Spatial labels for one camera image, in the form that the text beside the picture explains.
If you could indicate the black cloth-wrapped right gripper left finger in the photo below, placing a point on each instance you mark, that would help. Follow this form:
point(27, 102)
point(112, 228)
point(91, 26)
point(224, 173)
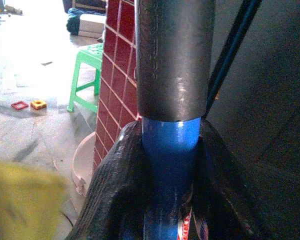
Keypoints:
point(115, 187)

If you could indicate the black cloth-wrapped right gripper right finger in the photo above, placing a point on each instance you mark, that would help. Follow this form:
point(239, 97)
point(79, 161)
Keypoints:
point(220, 187)

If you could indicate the yellow plastic packet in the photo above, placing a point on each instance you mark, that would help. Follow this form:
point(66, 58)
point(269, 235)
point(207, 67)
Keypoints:
point(22, 200)

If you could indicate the pale pink basin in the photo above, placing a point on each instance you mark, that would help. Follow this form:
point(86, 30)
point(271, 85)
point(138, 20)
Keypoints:
point(78, 160)

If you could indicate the black door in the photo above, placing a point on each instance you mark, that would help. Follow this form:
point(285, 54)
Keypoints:
point(265, 100)

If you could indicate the red tiled pillar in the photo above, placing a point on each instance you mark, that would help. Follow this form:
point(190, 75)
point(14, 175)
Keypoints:
point(117, 75)

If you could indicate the yellow square toy block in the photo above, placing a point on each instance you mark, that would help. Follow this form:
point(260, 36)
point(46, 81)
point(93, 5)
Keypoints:
point(35, 106)

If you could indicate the green plastic stool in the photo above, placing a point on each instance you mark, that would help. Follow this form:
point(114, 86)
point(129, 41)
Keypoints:
point(86, 53)

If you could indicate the white box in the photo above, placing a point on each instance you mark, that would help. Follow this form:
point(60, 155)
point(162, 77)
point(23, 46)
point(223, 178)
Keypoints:
point(92, 25)

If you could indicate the teal cloth bundle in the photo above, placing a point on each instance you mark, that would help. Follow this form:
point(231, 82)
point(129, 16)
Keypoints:
point(73, 23)

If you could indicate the red square toy frame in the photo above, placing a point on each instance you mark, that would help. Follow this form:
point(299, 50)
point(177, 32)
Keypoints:
point(16, 107)

